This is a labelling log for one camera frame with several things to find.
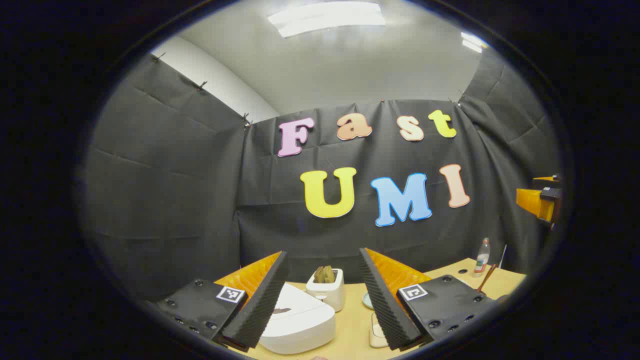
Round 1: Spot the black backdrop cloth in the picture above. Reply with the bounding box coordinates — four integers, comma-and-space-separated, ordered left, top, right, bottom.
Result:
82, 52, 561, 301

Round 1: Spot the small ceiling light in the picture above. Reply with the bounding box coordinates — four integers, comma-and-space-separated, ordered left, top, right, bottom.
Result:
461, 31, 489, 54

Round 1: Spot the brown wooden spoon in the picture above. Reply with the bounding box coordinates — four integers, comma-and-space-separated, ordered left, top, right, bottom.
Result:
477, 263, 497, 294

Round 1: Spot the white toaster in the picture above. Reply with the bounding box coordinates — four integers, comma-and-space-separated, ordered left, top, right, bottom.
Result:
306, 268, 346, 313

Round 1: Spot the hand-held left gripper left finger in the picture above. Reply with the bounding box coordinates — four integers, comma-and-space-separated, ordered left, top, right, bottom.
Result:
150, 251, 291, 352

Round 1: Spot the large ceiling light panel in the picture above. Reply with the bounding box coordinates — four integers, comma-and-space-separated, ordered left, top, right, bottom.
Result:
267, 1, 387, 39

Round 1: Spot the pale rounded board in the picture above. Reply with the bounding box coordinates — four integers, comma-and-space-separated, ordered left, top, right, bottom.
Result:
369, 312, 391, 349

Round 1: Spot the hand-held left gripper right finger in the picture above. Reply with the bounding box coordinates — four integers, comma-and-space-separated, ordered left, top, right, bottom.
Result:
359, 248, 501, 351

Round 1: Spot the clear plastic water bottle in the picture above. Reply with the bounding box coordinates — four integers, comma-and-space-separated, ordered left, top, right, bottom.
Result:
472, 237, 492, 278

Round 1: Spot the white rice cooker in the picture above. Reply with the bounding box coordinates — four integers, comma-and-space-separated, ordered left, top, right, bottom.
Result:
257, 282, 337, 356

